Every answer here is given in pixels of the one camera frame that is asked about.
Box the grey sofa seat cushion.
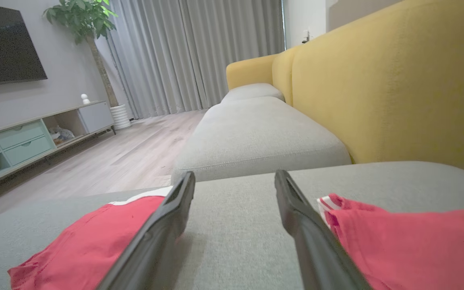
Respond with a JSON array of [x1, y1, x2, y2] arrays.
[[171, 96, 352, 184], [0, 161, 464, 290], [221, 83, 286, 104]]

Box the white ribbed plant pot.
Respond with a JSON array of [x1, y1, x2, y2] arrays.
[[110, 104, 132, 131]]

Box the yellow sofa backrest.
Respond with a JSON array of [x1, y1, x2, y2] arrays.
[[226, 0, 464, 175]]

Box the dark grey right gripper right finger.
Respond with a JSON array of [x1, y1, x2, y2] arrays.
[[274, 169, 372, 290]]

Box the grey pleated curtain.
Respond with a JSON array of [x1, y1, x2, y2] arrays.
[[95, 0, 286, 120]]

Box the green leafy potted tree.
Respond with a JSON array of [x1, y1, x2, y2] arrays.
[[43, 0, 119, 108]]

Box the black flat screen television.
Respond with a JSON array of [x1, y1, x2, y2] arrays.
[[0, 2, 48, 88]]

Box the long mint green TV cabinet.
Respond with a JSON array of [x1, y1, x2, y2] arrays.
[[0, 100, 116, 193]]

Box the clutter in cabinet shelf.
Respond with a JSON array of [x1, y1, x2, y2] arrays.
[[49, 125, 75, 145]]

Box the red shorts with white trim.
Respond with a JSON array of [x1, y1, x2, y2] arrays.
[[8, 186, 174, 290]]

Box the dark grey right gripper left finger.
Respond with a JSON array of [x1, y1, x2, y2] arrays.
[[97, 171, 196, 290]]

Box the red basketball jersey white sleeves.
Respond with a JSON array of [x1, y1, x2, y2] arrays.
[[317, 193, 464, 290]]

